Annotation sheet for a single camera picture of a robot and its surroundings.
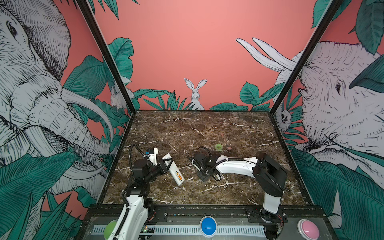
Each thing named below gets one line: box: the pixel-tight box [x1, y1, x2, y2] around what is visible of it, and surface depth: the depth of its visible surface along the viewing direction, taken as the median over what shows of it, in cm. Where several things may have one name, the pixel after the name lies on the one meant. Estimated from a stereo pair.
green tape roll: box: [214, 143, 223, 152], surface depth 101 cm
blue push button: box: [199, 215, 218, 238], surface depth 71 cm
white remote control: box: [162, 153, 185, 186], surface depth 81 cm
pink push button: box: [297, 219, 320, 240], surface depth 70 cm
